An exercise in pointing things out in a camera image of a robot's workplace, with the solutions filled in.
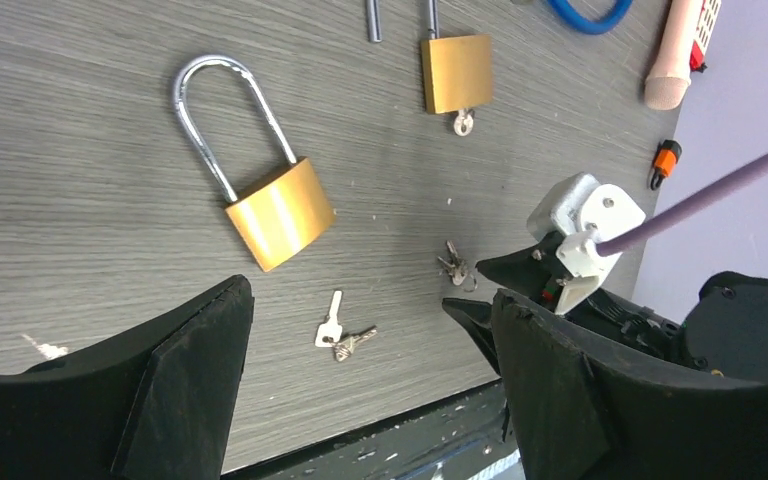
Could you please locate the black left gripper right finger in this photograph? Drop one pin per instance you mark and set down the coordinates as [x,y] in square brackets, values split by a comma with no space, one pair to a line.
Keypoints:
[585,407]

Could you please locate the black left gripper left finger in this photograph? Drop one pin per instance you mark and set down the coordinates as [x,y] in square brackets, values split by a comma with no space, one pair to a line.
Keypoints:
[153,402]

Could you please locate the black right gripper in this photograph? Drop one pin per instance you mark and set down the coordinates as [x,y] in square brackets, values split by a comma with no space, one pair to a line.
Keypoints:
[538,274]

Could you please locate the silver key bunch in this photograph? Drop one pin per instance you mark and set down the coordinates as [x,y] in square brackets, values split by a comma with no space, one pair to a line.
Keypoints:
[457,268]

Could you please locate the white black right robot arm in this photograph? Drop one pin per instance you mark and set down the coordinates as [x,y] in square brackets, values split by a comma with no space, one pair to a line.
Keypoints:
[725,334]

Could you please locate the silver keys with white tag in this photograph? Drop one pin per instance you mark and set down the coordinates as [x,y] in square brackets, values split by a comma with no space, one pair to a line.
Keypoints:
[330,333]

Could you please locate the small orange padlock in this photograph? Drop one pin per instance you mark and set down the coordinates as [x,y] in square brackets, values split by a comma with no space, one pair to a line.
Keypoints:
[665,160]

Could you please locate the beige wooden rolling pin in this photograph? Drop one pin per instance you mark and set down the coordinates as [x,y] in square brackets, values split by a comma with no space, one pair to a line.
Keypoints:
[669,77]

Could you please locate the red block with holes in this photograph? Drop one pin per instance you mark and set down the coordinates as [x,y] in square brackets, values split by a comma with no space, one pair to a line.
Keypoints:
[707,19]

